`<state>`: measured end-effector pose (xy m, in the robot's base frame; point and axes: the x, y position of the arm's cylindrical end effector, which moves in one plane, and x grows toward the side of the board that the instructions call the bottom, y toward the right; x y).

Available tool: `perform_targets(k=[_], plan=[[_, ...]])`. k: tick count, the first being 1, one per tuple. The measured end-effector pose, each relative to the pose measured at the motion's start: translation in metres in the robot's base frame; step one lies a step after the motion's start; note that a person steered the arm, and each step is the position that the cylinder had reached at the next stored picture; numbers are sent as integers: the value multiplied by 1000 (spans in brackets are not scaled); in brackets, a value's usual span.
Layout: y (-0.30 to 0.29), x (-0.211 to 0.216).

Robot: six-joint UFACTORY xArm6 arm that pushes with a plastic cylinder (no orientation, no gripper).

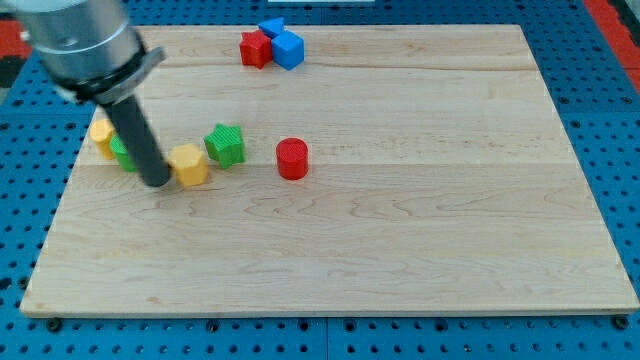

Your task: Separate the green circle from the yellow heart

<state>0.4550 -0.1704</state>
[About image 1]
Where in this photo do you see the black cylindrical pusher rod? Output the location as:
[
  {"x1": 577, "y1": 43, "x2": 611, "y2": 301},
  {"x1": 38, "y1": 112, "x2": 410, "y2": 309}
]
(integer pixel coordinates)
[{"x1": 103, "y1": 95, "x2": 171, "y2": 187}]

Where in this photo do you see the green circle block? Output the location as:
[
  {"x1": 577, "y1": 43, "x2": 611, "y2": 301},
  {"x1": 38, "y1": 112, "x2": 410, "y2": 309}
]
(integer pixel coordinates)
[{"x1": 109, "y1": 135, "x2": 137, "y2": 172}]

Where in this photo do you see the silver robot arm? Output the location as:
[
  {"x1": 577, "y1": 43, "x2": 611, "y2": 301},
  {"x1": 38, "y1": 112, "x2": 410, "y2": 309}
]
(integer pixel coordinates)
[{"x1": 1, "y1": 0, "x2": 171, "y2": 187}]

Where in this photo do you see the yellow heart block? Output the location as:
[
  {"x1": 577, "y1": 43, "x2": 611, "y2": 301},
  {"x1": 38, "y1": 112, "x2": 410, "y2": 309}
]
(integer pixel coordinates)
[{"x1": 89, "y1": 118, "x2": 116, "y2": 160}]

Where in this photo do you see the yellow hexagon block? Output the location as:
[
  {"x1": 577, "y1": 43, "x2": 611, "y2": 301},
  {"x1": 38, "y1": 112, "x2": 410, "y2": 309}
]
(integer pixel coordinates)
[{"x1": 169, "y1": 144, "x2": 209, "y2": 187}]

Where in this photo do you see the green star block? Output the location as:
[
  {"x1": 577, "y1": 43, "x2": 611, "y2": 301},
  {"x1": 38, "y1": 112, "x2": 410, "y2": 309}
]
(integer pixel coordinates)
[{"x1": 203, "y1": 123, "x2": 245, "y2": 169}]

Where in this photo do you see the red star block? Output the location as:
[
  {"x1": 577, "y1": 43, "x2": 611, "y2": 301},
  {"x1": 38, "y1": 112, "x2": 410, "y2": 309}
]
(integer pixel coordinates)
[{"x1": 239, "y1": 29, "x2": 273, "y2": 69}]

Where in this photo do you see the red cylinder block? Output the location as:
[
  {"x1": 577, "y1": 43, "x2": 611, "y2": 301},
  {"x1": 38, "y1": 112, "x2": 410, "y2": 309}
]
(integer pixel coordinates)
[{"x1": 276, "y1": 138, "x2": 309, "y2": 180}]

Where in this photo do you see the blue triangle block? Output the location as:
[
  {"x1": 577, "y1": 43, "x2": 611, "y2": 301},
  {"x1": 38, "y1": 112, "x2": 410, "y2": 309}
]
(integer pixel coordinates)
[{"x1": 258, "y1": 17, "x2": 285, "y2": 39}]

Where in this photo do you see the blue cube block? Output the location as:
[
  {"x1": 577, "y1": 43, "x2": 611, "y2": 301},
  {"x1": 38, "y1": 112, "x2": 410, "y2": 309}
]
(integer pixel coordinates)
[{"x1": 271, "y1": 30, "x2": 305, "y2": 70}]

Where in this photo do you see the wooden board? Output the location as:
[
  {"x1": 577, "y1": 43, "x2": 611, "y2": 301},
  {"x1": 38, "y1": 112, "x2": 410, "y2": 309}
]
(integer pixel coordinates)
[{"x1": 21, "y1": 25, "x2": 639, "y2": 319}]

